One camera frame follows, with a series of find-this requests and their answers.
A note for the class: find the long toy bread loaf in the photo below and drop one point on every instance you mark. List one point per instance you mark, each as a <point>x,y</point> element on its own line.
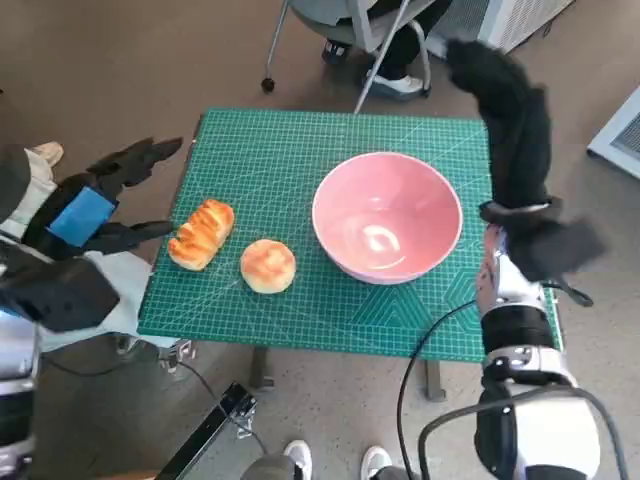
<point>200,235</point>

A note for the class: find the small silver metal bracket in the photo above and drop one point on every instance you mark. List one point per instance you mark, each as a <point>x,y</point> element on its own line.
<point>177,355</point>

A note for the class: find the green cutting mat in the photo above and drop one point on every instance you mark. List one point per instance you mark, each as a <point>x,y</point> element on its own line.
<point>280,160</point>

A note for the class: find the thin grey metal pole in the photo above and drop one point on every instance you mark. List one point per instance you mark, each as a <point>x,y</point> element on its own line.
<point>382,55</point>

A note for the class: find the round toy bread bun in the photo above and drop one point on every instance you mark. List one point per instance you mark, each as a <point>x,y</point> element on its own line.
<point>267,265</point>

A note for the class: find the black flat metal bar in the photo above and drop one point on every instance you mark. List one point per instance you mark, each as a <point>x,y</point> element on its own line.
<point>210,435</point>

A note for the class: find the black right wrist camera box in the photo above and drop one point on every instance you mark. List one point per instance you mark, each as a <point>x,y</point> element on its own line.
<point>555,250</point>

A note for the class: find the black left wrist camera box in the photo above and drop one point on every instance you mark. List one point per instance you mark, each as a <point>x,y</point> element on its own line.
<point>60,295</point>

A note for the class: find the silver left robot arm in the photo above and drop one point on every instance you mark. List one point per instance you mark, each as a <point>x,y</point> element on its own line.
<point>17,360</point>

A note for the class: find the pink bowl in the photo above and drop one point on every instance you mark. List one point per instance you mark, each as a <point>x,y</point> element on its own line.
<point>385,210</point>

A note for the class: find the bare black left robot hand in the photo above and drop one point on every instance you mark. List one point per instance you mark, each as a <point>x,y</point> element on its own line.
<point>80,215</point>

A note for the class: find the white cabinet with mesh panel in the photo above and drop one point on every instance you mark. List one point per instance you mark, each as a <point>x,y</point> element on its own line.
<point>515,20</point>
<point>620,140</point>

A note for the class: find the grey office chair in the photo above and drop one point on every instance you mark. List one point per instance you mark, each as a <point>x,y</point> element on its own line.
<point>360,30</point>

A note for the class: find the grey table leg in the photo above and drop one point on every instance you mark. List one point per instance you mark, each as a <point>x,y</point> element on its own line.
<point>435,380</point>
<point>261,370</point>

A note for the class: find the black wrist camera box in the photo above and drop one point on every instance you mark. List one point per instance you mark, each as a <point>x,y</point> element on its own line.
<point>555,250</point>
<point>60,295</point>

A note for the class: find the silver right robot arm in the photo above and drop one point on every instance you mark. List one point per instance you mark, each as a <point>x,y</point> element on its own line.
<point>515,325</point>

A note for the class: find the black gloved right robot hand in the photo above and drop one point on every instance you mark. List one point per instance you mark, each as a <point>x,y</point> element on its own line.
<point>520,140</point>

